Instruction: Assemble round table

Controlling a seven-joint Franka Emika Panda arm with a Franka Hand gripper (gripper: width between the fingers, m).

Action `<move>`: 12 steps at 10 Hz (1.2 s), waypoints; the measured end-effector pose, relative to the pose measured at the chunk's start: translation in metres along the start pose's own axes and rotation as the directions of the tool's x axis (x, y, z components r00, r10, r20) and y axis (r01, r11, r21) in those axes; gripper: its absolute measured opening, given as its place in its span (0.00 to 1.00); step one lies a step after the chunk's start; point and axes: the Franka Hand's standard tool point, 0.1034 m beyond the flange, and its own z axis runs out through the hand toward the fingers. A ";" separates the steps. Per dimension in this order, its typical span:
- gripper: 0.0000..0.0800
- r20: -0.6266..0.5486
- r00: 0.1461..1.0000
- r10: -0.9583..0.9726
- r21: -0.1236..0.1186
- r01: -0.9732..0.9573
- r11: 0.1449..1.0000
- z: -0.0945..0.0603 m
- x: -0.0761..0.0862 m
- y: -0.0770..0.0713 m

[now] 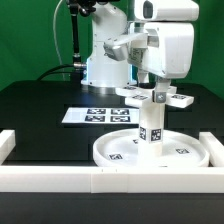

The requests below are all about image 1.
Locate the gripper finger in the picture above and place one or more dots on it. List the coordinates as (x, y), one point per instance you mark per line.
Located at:
(143, 78)
(161, 88)

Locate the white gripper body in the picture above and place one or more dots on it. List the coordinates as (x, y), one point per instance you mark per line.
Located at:
(166, 51)

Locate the white cross-shaped table base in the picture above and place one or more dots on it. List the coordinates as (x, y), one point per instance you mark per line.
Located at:
(140, 98)

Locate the white round table top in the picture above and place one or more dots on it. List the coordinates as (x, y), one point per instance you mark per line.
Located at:
(120, 149)

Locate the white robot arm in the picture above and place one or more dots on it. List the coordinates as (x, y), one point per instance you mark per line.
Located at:
(145, 11)

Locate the white fiducial marker sheet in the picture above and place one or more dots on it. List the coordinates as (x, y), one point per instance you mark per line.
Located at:
(75, 115)

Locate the white right fence block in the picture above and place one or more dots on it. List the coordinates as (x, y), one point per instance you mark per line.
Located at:
(214, 147)

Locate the white fence block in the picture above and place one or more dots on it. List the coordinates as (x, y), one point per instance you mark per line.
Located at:
(214, 147)
(7, 143)

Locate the white left fence block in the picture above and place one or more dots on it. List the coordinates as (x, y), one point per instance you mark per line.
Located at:
(7, 143)

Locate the black camera pole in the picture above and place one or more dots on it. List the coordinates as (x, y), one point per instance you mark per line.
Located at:
(83, 8)

